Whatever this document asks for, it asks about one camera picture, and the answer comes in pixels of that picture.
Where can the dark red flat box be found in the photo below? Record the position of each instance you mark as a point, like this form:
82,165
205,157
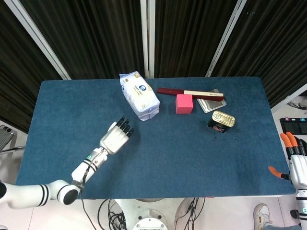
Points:
168,91

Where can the blue jeans leg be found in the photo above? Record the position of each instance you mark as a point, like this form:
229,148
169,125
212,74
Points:
280,227

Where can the white tissue pack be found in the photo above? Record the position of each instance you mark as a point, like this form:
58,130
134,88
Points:
139,95

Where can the black curtain panel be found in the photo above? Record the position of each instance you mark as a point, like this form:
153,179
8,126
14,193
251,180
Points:
275,48
187,36
96,36
19,72

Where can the white frame post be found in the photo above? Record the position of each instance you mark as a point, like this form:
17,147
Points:
225,36
147,36
287,98
36,33

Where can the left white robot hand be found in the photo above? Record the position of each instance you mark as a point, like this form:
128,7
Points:
114,140

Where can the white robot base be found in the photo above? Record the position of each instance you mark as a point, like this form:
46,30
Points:
148,215

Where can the white sneaker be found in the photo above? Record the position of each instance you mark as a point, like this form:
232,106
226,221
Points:
262,214

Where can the black device box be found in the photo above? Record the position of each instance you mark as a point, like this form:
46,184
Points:
293,125

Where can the blue table cloth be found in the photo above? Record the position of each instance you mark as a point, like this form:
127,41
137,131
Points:
168,155

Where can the black luncheon meat can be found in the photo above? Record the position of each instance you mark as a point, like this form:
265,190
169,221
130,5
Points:
223,119

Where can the right orange-tipped robot hand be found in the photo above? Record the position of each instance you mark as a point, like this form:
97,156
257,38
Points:
298,167

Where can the red cube block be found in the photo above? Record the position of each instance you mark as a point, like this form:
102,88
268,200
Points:
184,105

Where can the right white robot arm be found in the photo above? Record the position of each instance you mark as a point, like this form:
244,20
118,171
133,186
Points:
302,203

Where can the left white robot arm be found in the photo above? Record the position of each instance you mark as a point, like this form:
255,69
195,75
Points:
24,191

